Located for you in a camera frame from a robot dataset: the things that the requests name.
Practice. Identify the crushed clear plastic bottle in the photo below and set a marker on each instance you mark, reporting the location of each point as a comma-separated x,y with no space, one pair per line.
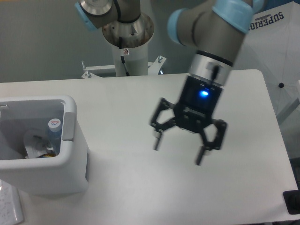
54,134

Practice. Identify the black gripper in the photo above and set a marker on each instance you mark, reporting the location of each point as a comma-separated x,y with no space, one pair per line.
199,105

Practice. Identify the white metal base bracket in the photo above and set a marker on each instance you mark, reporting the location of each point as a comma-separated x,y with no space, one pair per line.
153,68

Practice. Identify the black device at table edge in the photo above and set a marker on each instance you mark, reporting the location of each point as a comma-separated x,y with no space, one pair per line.
292,201

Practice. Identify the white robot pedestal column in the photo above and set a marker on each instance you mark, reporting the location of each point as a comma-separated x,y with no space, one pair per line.
133,57

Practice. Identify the white umbrella with lettering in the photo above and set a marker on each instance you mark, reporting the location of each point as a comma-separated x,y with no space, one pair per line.
272,46

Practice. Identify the white paper sheet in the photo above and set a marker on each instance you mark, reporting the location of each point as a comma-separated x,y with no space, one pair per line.
11,212

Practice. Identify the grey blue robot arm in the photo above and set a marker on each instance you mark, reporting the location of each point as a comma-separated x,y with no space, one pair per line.
215,28

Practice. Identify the white plastic trash can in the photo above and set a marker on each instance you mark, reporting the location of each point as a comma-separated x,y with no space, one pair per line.
62,174

